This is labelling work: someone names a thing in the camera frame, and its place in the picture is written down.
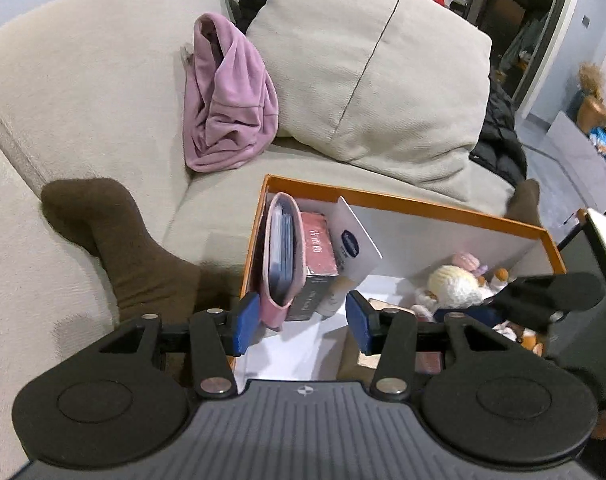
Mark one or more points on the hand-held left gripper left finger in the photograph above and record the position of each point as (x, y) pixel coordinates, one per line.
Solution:
(245, 322)

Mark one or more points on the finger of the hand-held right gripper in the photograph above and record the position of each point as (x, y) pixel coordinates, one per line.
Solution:
(483, 316)
(558, 290)

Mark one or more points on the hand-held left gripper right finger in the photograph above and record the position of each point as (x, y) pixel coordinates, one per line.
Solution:
(360, 322)

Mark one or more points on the pink pouch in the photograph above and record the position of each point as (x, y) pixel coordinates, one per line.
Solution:
(275, 312)

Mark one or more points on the white-haired knitted doll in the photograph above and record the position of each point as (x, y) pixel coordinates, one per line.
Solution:
(453, 282)

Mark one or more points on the dark red packet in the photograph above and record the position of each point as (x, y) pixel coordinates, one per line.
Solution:
(430, 364)

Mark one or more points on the white lotion tube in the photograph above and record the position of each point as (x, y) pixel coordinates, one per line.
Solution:
(355, 245)

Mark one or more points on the dark red carton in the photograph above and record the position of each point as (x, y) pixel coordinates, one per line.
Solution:
(318, 250)

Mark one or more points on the orange cardboard box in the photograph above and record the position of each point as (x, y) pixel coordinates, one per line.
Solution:
(423, 230)

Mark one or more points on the dark table with white top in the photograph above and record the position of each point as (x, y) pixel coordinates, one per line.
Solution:
(605, 240)

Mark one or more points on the person's right socked foot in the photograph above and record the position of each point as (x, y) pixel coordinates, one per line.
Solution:
(525, 205)

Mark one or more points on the person's socked foot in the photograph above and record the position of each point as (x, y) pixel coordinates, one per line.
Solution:
(525, 205)
(133, 260)

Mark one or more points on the person's left socked foot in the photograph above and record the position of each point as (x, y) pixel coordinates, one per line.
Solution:
(133, 260)

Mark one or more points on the grey cabinet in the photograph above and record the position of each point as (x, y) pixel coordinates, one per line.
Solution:
(573, 155)

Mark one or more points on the black puffer jacket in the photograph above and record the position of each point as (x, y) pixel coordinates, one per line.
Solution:
(498, 145)

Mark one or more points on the blue packet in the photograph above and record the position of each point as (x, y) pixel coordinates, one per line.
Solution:
(600, 137)

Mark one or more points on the gold vase with dried flowers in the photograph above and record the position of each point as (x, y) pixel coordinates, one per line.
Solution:
(593, 115)

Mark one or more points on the pink garment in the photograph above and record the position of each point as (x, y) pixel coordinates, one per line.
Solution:
(228, 110)

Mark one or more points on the beige cushion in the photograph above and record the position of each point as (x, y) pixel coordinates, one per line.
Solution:
(383, 85)

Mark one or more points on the beige sofa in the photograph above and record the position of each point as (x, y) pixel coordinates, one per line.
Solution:
(83, 85)

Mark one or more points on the grey wall switch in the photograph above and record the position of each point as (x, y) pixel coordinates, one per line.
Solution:
(586, 21)

